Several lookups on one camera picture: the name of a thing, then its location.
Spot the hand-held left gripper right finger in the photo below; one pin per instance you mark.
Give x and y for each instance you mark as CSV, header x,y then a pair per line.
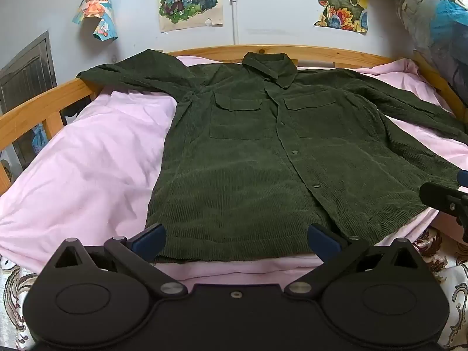
x,y
323,243

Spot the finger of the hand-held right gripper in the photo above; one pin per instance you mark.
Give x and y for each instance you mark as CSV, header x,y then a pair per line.
x,y
440,197
463,178

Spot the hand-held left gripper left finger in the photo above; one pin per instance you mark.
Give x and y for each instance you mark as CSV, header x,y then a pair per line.
x,y
148,242

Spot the clear plastic bag of clothes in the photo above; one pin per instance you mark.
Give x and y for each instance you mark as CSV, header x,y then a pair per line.
x,y
438,18

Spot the floral patterned bedsheet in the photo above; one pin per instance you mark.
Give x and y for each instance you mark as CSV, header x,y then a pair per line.
x,y
453,263

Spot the pink blanket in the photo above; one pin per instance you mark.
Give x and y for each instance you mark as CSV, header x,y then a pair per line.
x,y
91,161

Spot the dark grey window panel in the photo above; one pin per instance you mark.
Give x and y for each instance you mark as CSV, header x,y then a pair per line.
x,y
25,76

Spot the wooden bed frame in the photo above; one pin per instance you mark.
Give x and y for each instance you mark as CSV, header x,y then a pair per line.
x,y
33,106

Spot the mushroom print wall poster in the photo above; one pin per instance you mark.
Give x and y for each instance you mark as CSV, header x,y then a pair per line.
x,y
340,3

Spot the white wall pipe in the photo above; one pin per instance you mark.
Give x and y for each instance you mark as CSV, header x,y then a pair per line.
x,y
234,18

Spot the orange figure wall poster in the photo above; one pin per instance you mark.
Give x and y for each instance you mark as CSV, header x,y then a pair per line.
x,y
97,7

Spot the blond figure green wall poster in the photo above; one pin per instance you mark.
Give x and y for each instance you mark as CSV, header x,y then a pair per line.
x,y
190,0

